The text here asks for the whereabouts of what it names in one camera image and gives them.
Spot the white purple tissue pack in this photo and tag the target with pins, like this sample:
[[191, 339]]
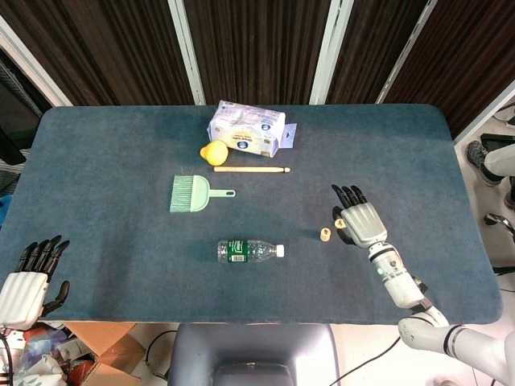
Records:
[[245, 128]]

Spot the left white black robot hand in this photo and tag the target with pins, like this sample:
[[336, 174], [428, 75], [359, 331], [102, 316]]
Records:
[[22, 293]]

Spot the clear green-label water bottle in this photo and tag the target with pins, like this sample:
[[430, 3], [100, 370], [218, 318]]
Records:
[[253, 250]]

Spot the brown cardboard box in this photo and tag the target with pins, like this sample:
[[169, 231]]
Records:
[[104, 342]]

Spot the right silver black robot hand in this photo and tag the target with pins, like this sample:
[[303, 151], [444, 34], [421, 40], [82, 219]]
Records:
[[364, 223]]

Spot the mint green hand brush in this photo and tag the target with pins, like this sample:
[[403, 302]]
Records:
[[189, 195]]

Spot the blue grey robot body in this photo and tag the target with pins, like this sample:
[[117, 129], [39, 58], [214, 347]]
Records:
[[253, 354]]

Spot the light wooden stick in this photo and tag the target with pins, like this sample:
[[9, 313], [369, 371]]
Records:
[[249, 169]]

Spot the colourful plastic bags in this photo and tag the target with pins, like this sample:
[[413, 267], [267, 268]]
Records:
[[36, 362]]

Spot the white trouser leg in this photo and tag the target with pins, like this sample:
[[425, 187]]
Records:
[[503, 158]]

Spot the yellow lemon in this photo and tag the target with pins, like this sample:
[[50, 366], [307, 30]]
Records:
[[217, 153]]

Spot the dark wood slat panel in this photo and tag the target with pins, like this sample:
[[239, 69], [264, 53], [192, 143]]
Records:
[[112, 52], [370, 48], [257, 48], [470, 52]]

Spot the white screen frame post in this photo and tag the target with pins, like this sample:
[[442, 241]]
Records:
[[483, 112], [36, 66], [332, 52], [406, 52], [189, 56]]

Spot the grey sneaker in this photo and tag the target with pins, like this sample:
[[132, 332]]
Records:
[[479, 158]]

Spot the blue table cloth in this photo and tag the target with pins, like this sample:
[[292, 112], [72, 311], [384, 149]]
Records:
[[120, 161]]

